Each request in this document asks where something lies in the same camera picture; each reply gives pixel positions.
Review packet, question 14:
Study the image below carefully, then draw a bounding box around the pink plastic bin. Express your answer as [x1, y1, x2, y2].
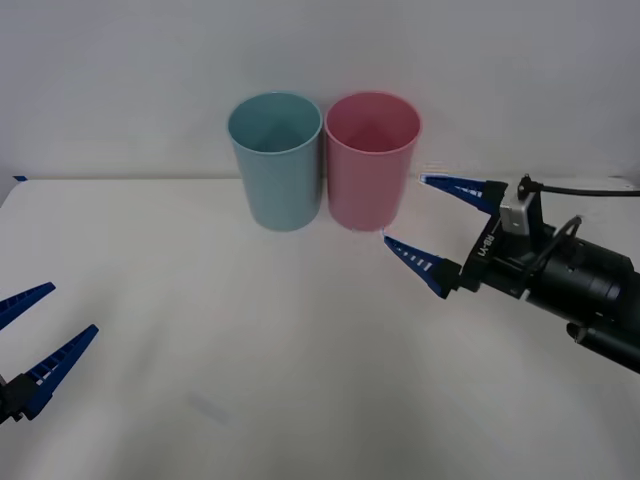
[323, 91, 424, 233]

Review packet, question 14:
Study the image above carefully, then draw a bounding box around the pale blue plastic bin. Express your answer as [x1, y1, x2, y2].
[227, 90, 323, 233]

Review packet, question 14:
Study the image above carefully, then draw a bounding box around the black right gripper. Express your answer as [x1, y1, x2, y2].
[382, 173, 557, 301]

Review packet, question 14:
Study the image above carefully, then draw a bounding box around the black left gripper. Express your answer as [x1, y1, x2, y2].
[0, 282, 100, 426]

